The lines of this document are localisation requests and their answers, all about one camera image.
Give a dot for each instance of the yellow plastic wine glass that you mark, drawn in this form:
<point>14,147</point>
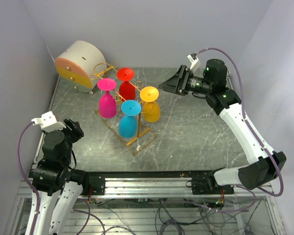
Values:
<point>150,108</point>

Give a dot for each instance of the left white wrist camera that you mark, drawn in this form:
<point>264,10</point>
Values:
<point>48,122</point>

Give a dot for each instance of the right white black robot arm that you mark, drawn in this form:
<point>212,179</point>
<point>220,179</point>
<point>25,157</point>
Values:
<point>264,163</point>

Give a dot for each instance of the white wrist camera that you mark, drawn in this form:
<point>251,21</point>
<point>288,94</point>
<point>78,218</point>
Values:
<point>194,61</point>
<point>48,122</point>

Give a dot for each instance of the aluminium mounting rail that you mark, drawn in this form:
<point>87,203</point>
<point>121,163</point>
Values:
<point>117,188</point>

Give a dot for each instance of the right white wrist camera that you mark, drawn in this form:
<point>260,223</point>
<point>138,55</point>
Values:
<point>194,61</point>

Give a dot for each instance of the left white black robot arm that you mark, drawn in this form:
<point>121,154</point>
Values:
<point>56,185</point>

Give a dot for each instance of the gold wire glass rack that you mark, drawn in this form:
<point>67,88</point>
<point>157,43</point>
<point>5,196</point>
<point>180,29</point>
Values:
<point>144,135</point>

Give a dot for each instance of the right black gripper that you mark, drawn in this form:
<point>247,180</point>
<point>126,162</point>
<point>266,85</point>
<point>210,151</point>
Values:
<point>181,79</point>

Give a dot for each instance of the pink plastic wine glass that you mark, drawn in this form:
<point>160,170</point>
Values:
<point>107,105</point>

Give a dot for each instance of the red plastic wine glass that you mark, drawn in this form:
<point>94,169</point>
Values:
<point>126,89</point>

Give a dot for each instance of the round white drawer box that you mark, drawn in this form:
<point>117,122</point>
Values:
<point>79,65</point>

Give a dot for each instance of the blue plastic wine glass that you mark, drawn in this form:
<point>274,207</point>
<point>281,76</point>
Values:
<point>128,124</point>

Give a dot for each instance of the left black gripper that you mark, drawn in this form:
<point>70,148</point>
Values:
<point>76,131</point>

